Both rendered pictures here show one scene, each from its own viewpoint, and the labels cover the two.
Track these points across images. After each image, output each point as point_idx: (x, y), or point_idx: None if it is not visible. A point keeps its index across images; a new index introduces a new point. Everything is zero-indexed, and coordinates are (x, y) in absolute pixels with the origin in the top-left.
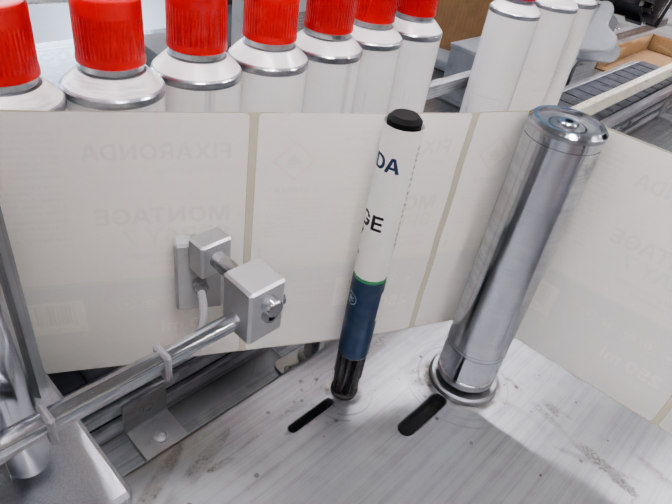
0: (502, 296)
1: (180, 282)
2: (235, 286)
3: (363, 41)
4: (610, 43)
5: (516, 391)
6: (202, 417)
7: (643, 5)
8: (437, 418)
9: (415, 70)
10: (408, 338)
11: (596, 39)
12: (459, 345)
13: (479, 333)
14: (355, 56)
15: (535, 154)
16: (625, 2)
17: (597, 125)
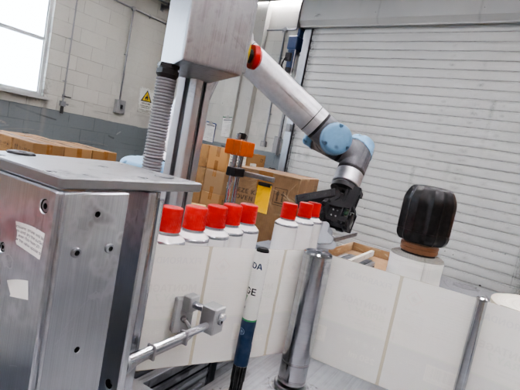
0: (304, 328)
1: (176, 317)
2: (208, 309)
3: (227, 232)
4: (330, 240)
5: (316, 389)
6: None
7: (342, 223)
8: None
9: (248, 246)
10: (260, 371)
11: (324, 238)
12: (288, 360)
13: (296, 350)
14: (227, 237)
15: (309, 263)
16: (333, 222)
17: (328, 254)
